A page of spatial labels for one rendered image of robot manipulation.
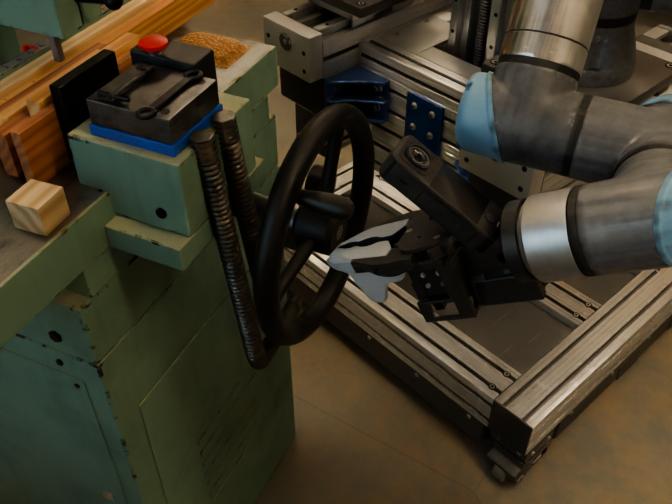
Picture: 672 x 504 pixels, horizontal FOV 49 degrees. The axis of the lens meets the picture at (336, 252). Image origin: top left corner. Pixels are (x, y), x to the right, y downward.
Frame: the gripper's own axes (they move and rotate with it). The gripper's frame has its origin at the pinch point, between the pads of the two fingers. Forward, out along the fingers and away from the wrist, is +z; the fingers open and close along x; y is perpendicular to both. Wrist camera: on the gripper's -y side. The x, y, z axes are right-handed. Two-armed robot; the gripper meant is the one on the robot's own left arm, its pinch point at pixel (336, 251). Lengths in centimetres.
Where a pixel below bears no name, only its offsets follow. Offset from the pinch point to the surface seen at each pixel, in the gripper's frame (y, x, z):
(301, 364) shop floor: 58, 52, 71
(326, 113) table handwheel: -10.7, 10.7, 1.2
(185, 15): -24, 33, 32
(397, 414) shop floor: 71, 48, 48
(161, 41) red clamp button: -24.6, 5.3, 11.6
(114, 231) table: -10.7, -6.6, 19.7
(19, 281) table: -12.9, -18.2, 19.8
